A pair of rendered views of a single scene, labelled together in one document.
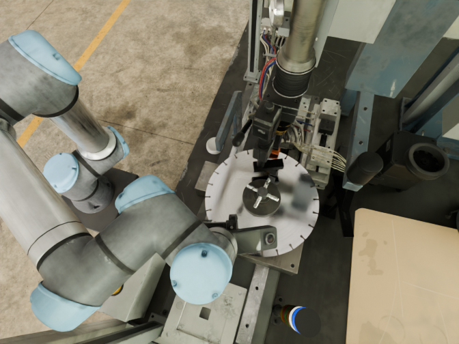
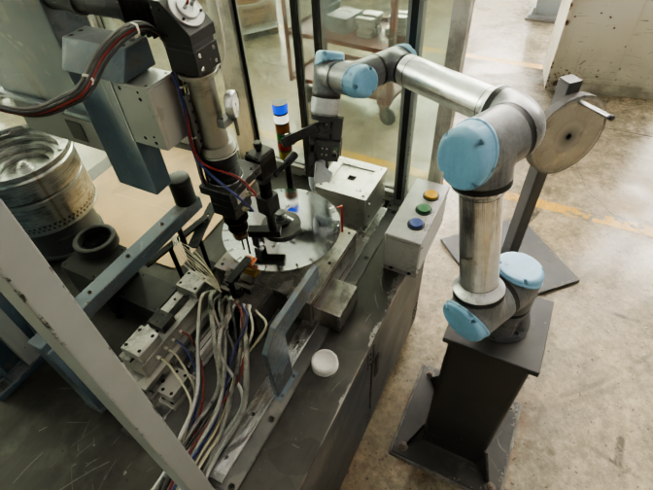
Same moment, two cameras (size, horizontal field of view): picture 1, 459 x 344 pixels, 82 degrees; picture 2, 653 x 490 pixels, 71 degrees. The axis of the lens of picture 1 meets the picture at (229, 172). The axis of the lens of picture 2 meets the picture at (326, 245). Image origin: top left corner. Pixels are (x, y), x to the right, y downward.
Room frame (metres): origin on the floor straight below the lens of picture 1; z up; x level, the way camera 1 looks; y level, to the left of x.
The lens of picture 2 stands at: (1.15, 0.14, 1.82)
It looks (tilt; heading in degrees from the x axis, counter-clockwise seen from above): 46 degrees down; 187
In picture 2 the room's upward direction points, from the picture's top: 4 degrees counter-clockwise
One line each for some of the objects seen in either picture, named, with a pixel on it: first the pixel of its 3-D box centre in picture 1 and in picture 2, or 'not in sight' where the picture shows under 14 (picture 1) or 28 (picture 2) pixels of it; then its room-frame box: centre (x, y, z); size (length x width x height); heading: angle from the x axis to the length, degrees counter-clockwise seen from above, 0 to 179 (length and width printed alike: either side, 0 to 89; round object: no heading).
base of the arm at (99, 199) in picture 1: (87, 189); (504, 308); (0.40, 0.52, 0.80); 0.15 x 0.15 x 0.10
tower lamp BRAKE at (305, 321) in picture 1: (305, 321); (279, 106); (-0.05, -0.11, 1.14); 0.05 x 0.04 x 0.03; 67
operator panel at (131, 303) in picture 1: (139, 265); (416, 227); (0.11, 0.31, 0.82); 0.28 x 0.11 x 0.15; 157
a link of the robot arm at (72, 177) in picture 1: (70, 175); (513, 282); (0.40, 0.52, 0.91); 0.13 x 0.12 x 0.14; 130
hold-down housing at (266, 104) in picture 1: (265, 133); (263, 179); (0.33, -0.09, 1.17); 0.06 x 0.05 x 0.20; 148
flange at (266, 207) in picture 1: (261, 196); (281, 223); (0.25, -0.09, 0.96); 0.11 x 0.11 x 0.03
